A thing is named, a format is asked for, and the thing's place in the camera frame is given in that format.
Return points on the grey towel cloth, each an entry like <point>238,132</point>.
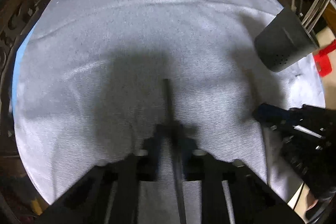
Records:
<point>90,91</point>

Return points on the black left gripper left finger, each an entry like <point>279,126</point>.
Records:
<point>109,193</point>

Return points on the dark chopstick two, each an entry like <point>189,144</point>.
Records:
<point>312,22</point>

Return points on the red plastic chair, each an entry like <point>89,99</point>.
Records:
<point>322,60</point>

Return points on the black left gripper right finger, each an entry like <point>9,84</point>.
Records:
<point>231,190</point>

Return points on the dark chopstick seven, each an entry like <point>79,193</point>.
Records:
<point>311,12</point>

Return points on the blue table cover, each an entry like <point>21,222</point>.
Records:
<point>17,65</point>

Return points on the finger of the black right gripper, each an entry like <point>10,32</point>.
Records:
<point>270,115</point>

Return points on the dark chopstick five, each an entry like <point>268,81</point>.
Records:
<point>173,135</point>

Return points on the dark carved wooden chair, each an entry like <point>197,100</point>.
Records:
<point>21,3</point>

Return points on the dark grey utensil holder cup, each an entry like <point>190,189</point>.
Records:
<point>284,42</point>

